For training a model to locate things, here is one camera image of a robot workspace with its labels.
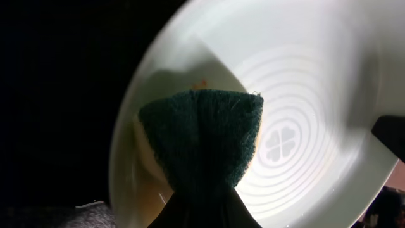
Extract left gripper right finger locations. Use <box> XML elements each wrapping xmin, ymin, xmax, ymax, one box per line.
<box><xmin>221</xmin><ymin>189</ymin><xmax>261</xmax><ymax>228</ymax></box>

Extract yellow green sponge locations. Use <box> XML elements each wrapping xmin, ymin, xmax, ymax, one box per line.
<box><xmin>134</xmin><ymin>89</ymin><xmax>264</xmax><ymax>191</ymax></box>

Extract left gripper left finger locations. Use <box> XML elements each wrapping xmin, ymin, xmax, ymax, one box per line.
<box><xmin>147</xmin><ymin>192</ymin><xmax>190</xmax><ymax>228</ymax></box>

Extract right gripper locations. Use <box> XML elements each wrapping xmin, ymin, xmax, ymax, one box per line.
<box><xmin>352</xmin><ymin>115</ymin><xmax>405</xmax><ymax>228</ymax></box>

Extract round black tray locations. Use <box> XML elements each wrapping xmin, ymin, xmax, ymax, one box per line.
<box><xmin>1</xmin><ymin>0</ymin><xmax>182</xmax><ymax>227</ymax></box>

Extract mint plate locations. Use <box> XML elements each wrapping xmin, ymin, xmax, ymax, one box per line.
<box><xmin>109</xmin><ymin>0</ymin><xmax>404</xmax><ymax>227</ymax></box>

